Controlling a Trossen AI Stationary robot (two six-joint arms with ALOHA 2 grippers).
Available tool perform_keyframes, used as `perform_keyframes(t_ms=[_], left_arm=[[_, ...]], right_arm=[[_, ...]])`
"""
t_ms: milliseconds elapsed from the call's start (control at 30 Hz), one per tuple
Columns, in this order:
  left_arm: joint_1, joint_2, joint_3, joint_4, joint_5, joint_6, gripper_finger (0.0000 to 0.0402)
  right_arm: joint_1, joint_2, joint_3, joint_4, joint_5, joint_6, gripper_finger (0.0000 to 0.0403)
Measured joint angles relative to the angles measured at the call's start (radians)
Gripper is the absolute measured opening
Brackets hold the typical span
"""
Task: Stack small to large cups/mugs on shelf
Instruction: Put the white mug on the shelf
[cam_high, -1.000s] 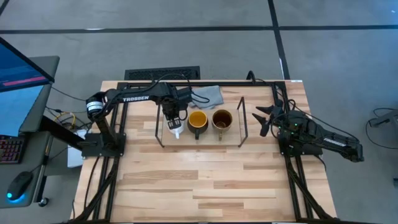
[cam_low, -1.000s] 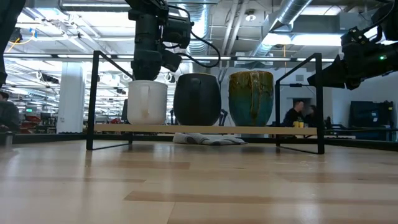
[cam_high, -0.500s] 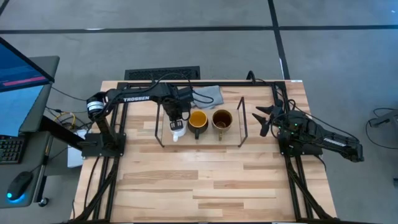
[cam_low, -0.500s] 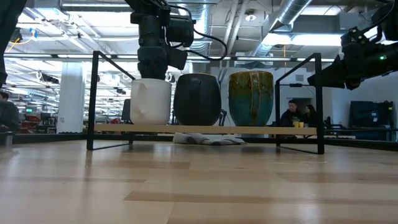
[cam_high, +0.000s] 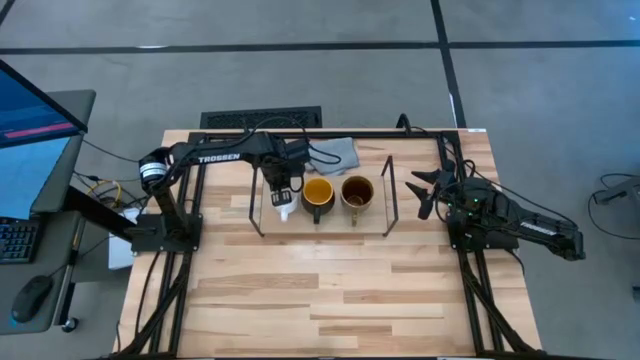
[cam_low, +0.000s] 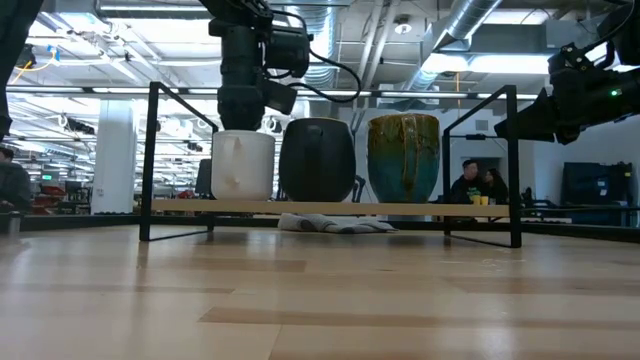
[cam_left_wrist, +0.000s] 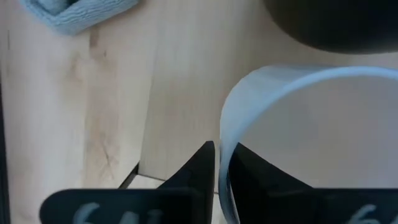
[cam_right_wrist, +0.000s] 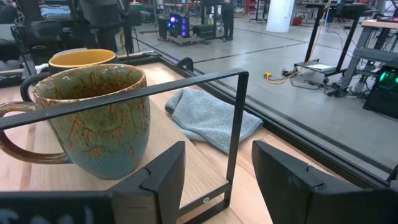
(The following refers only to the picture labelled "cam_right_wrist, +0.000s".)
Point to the computer tower blue lights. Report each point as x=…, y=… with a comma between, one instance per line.
x=178, y=25

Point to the person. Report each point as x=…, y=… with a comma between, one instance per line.
x=228, y=18

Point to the black office chair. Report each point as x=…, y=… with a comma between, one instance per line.
x=40, y=32

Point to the green brown glazed mug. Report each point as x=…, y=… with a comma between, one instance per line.
x=102, y=137

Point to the computer case green light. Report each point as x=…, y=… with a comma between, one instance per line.
x=385, y=90

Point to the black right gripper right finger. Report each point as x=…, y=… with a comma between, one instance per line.
x=286, y=193

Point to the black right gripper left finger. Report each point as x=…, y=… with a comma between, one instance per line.
x=155, y=189

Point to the black table edge clamp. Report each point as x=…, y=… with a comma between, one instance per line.
x=185, y=63

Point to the wooden top grey desk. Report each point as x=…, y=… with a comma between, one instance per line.
x=377, y=54

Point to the blue terry cloth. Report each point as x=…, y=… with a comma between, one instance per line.
x=211, y=121

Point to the black mug yellow inside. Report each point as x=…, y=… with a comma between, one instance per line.
x=82, y=59

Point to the white pillar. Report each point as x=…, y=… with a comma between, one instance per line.
x=280, y=15

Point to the black metal stand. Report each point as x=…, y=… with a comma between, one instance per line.
x=312, y=37

